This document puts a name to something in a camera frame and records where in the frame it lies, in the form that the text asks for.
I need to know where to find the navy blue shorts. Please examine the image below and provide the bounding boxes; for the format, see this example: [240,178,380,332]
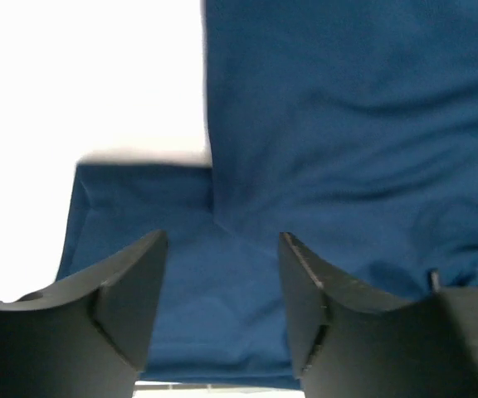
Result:
[58,1,478,388]

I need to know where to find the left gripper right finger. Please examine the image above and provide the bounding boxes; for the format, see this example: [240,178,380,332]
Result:
[279,233,478,398]

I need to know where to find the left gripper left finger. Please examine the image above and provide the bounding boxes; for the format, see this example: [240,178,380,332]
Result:
[0,231,168,398]

